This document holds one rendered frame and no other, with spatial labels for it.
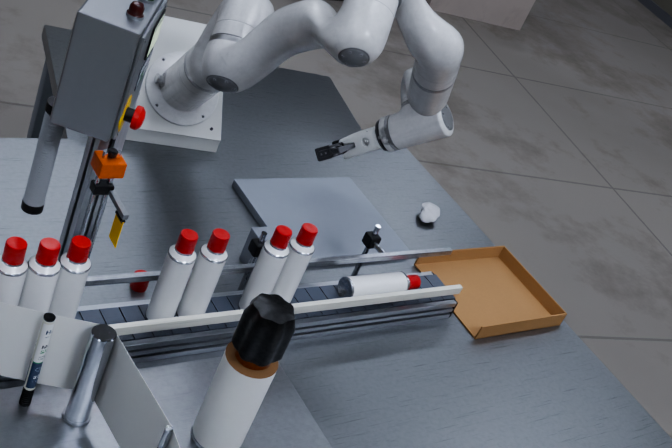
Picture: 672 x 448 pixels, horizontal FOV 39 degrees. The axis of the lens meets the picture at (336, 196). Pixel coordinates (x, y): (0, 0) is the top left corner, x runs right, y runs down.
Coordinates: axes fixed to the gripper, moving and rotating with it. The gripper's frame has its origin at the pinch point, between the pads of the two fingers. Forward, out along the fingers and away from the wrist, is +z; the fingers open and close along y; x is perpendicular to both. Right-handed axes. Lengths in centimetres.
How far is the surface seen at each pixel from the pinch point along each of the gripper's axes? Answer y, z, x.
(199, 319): -64, 2, -19
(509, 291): 21, -26, -48
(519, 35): 486, 86, 9
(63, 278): -88, 6, -2
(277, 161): 11.8, 22.2, 0.0
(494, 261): 30, -21, -42
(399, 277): -17.6, -17.0, -29.8
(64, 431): -99, 6, -24
